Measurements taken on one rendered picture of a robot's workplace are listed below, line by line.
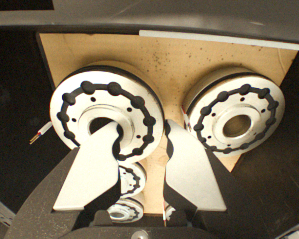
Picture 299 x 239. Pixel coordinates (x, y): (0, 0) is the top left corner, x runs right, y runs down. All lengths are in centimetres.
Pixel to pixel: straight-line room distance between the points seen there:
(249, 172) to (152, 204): 21
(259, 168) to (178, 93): 15
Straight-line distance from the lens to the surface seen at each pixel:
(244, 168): 26
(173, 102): 16
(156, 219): 39
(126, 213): 30
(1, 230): 49
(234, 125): 18
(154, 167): 24
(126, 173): 20
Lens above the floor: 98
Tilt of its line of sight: 58 degrees down
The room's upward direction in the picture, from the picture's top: 179 degrees counter-clockwise
